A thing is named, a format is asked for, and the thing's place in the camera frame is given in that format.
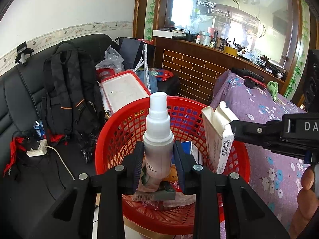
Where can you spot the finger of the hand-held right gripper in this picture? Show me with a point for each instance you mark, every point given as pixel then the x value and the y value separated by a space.
pixel 254 132

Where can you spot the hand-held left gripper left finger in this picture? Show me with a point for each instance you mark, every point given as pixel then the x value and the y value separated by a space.
pixel 138 164

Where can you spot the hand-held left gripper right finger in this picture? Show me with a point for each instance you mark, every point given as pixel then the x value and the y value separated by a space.
pixel 180 164

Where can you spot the long orange box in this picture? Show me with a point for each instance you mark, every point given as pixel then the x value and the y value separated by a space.
pixel 173 173

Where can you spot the small blue box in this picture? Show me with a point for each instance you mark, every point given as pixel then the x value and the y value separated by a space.
pixel 195 151

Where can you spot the white spray bottle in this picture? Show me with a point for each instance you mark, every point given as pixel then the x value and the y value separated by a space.
pixel 158 142

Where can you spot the red plastic basket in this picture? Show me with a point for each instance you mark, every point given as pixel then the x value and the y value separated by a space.
pixel 117 134

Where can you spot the long white medicine box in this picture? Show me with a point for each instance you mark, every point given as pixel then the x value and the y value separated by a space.
pixel 216 134

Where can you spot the person's right hand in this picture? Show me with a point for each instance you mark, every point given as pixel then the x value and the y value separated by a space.
pixel 305 204

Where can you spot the purple floral tablecloth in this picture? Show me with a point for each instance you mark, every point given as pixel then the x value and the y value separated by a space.
pixel 251 109

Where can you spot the grey barcode box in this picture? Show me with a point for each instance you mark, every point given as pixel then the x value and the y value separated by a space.
pixel 154 194

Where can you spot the green cloth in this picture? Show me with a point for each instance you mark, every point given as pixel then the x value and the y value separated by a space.
pixel 273 89

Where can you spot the black pouch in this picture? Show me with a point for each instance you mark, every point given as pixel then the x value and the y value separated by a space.
pixel 249 73

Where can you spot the white red-rimmed tray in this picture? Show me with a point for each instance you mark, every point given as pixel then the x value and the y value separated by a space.
pixel 124 92

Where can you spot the black duffel bag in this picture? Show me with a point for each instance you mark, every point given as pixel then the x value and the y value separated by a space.
pixel 169 86

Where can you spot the wooden counter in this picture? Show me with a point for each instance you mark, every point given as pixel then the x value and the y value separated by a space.
pixel 194 67

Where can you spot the colourful shopping bag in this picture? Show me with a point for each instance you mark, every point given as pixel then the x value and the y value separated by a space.
pixel 159 74

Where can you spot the black backpack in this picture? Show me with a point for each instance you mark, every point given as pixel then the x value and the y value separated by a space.
pixel 72 87

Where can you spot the white power adapter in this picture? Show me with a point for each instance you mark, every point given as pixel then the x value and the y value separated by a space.
pixel 37 149

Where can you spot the white measuring stick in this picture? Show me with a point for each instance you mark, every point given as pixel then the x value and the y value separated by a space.
pixel 146 62

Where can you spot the blue snack packet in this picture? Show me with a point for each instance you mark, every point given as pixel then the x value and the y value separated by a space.
pixel 39 129

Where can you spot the clear plastic bag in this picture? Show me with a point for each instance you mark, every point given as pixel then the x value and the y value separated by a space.
pixel 111 59

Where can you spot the black paper bag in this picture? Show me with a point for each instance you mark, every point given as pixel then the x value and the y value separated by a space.
pixel 132 49

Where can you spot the black sofa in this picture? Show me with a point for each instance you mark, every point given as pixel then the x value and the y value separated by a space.
pixel 22 92

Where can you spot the black phone clamp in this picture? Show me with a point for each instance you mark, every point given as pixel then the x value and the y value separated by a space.
pixel 22 52

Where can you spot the bamboo wall decal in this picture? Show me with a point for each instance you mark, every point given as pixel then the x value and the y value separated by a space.
pixel 296 67
pixel 150 10

